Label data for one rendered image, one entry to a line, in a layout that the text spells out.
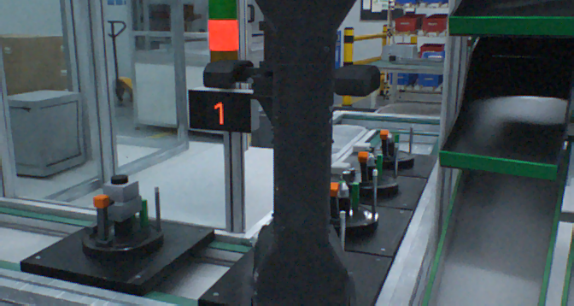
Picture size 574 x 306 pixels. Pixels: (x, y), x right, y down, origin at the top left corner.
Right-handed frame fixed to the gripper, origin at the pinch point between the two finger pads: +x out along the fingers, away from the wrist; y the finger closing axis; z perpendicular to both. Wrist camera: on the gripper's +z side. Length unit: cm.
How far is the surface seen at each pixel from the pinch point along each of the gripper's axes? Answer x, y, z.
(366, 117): 31, 28, 165
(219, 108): 4.7, 24.0, 28.8
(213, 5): -12.8, 24.6, 29.0
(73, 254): 29, 44, 13
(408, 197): 29, -5, 64
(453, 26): -10.3, -15.5, 12.5
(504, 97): -0.4, -21.9, 26.9
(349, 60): 57, 171, 693
